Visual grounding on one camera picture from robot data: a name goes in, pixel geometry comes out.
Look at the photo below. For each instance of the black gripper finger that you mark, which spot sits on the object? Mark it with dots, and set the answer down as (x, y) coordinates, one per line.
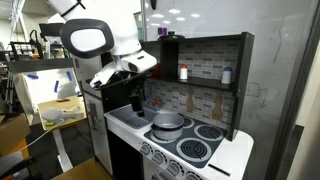
(135, 103)
(142, 112)

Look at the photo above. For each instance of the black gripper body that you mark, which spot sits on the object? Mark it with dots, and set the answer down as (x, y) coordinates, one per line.
(139, 85)

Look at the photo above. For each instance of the grey toy pot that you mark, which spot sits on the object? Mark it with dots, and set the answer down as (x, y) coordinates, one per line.
(167, 126)

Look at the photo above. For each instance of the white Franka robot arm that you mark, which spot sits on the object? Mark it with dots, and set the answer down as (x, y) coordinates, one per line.
(110, 26)

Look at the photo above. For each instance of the grey stove knob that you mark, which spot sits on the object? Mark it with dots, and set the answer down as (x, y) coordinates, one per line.
(192, 176)
(173, 168)
(145, 149)
(158, 157)

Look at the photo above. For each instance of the black pot lid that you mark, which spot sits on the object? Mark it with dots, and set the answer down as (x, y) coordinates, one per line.
(171, 36)

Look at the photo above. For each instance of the toy stove top with burners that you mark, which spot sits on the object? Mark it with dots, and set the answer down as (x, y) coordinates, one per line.
(196, 148)

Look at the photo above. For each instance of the toy faucet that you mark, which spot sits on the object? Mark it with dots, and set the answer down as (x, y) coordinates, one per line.
(154, 104)

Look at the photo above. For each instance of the red bowl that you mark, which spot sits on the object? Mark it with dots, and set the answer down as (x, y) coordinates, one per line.
(157, 70)

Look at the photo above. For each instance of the white shaker orange cap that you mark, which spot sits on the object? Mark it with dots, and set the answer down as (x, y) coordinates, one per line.
(183, 72)

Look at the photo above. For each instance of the purple magnet block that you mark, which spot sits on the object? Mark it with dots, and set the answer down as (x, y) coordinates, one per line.
(159, 31)
(165, 31)

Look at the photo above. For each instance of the blue tape strip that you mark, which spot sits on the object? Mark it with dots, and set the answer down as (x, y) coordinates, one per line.
(69, 76)
(32, 76)
(56, 86)

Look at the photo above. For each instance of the grey plush toy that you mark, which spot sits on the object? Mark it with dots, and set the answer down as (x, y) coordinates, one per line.
(56, 114)

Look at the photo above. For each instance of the white shaker blue cap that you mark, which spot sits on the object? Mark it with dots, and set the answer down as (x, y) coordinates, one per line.
(226, 76)

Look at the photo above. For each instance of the white desk with wooden top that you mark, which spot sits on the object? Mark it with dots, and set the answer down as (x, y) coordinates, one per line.
(43, 86)

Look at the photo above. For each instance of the white and black toy kitchen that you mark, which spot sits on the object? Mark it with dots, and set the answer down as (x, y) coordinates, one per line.
(233, 150)

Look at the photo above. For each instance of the black monitor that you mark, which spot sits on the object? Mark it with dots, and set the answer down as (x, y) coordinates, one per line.
(50, 29)

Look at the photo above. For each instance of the cardboard box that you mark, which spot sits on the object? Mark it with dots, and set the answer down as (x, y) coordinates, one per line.
(11, 133)

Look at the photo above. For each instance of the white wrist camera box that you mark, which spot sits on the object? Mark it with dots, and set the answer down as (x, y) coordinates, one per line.
(103, 75)

